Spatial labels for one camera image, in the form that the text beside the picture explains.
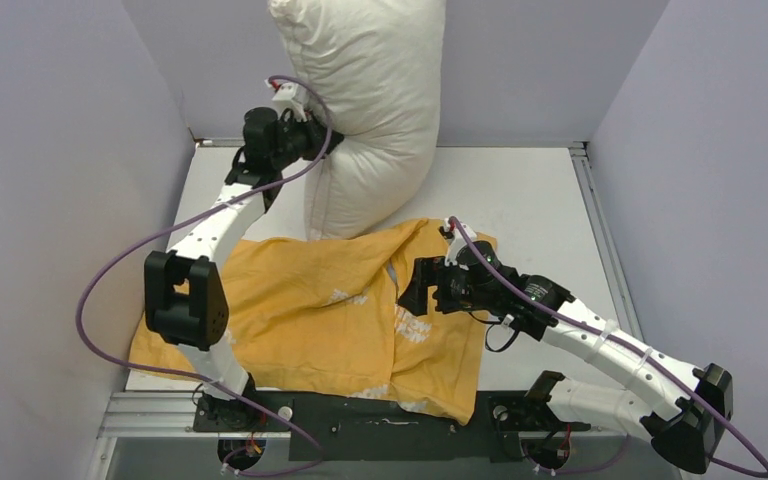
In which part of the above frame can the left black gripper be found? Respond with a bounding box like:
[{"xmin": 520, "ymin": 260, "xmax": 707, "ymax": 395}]
[{"xmin": 272, "ymin": 109, "xmax": 343, "ymax": 170}]

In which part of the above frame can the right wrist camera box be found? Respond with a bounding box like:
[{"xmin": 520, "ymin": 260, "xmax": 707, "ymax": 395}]
[{"xmin": 440, "ymin": 218, "xmax": 477, "ymax": 266}]

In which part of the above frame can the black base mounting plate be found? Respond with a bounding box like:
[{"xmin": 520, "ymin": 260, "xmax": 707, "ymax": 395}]
[{"xmin": 192, "ymin": 391, "xmax": 590, "ymax": 462}]

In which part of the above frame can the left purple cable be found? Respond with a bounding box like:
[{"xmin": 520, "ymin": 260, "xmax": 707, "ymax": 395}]
[{"xmin": 75, "ymin": 74, "xmax": 336, "ymax": 480}]

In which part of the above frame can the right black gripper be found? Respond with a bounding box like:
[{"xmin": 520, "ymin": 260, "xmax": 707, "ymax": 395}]
[{"xmin": 400, "ymin": 255, "xmax": 498, "ymax": 316}]

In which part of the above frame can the purple cable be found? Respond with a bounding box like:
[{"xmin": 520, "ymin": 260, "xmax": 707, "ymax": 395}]
[
  {"xmin": 75, "ymin": 74, "xmax": 336, "ymax": 480},
  {"xmin": 447, "ymin": 216, "xmax": 768, "ymax": 480}
]

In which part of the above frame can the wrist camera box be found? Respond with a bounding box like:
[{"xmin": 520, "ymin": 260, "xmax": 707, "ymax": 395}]
[
  {"xmin": 266, "ymin": 80, "xmax": 309, "ymax": 122},
  {"xmin": 440, "ymin": 218, "xmax": 477, "ymax": 266}
]

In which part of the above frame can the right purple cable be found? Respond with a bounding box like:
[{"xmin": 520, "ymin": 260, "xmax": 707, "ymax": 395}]
[{"xmin": 447, "ymin": 216, "xmax": 768, "ymax": 480}]

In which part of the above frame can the yellow and blue pillowcase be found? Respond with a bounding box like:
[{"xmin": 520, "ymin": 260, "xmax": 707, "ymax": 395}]
[{"xmin": 128, "ymin": 218, "xmax": 499, "ymax": 427}]

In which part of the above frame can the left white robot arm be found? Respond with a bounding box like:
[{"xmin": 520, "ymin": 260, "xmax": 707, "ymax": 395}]
[{"xmin": 144, "ymin": 107, "xmax": 343, "ymax": 430}]

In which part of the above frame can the white pillow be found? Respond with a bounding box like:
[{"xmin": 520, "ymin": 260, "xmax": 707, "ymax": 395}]
[{"xmin": 267, "ymin": 1, "xmax": 447, "ymax": 240}]

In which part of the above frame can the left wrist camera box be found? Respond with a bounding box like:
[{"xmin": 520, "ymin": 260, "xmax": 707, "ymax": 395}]
[{"xmin": 266, "ymin": 80, "xmax": 309, "ymax": 122}]

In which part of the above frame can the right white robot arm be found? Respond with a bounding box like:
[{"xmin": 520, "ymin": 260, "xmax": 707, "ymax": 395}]
[{"xmin": 397, "ymin": 241, "xmax": 733, "ymax": 474}]

